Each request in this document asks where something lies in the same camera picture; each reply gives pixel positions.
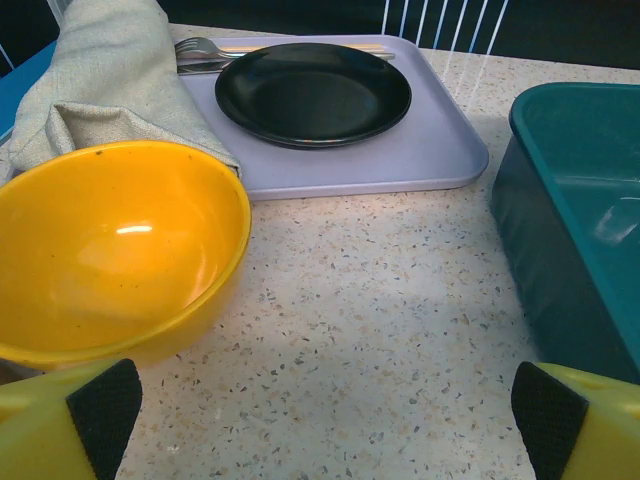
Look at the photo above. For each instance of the yellow bowl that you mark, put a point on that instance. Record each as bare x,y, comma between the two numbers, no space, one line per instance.
115,250

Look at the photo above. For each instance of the teal plastic container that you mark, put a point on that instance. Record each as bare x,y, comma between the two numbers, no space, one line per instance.
575,200

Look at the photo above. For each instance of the lavender plastic tray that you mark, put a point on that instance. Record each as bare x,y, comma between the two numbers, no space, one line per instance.
350,170

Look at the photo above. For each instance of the grey folded cloth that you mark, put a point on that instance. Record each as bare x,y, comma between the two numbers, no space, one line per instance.
110,65

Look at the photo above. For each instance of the black round plate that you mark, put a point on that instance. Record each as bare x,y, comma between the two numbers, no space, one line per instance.
310,95

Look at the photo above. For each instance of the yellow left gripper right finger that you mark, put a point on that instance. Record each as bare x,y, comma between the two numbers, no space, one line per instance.
600,435

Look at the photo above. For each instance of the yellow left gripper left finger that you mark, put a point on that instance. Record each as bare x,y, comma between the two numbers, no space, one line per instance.
40,430

